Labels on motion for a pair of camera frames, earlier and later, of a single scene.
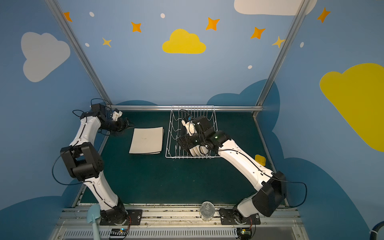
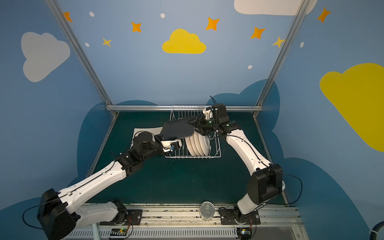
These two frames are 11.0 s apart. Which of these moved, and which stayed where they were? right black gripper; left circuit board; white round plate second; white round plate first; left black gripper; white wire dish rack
Moved: right black gripper; left black gripper
Stayed: white wire dish rack; white round plate second; white round plate first; left circuit board
